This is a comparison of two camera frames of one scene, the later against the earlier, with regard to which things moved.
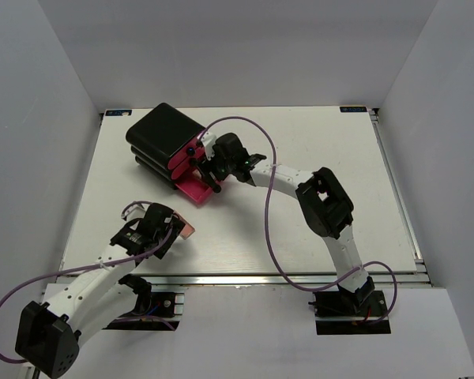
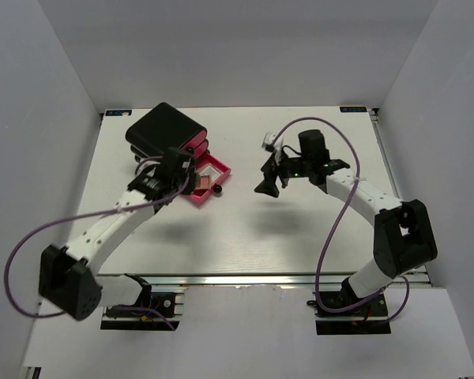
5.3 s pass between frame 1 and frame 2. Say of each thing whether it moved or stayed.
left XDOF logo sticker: stayed
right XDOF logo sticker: stayed
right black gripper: moved
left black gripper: moved
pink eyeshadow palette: moved
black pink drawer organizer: stayed
